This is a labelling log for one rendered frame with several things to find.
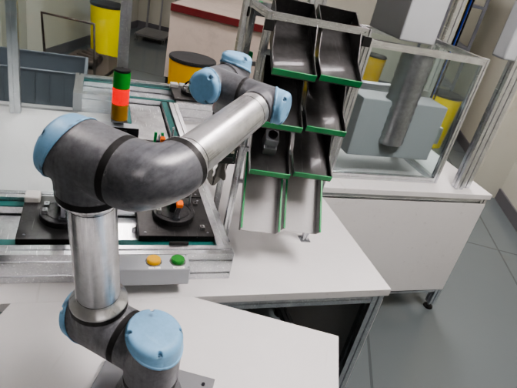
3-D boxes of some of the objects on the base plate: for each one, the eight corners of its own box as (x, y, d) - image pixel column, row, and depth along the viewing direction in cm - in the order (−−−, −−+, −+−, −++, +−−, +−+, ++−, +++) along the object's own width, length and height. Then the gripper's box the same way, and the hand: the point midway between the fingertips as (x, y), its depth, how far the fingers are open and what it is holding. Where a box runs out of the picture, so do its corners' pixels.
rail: (228, 278, 153) (235, 251, 148) (-99, 285, 123) (-106, 252, 118) (225, 267, 157) (231, 241, 152) (-92, 272, 127) (-98, 239, 122)
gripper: (213, 120, 113) (200, 195, 123) (248, 123, 116) (233, 197, 126) (206, 107, 120) (195, 180, 130) (240, 111, 123) (226, 182, 133)
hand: (212, 179), depth 130 cm, fingers closed
